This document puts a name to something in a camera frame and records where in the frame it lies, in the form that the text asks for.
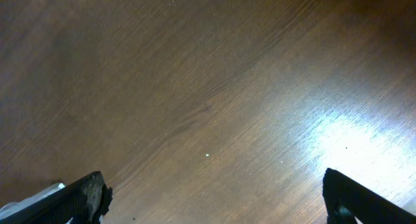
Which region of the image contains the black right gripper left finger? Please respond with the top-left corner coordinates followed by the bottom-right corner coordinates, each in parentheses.
top-left (1, 171), bottom-right (112, 224)

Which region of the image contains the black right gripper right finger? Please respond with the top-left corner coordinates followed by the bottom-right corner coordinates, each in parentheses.
top-left (322, 168), bottom-right (415, 224)

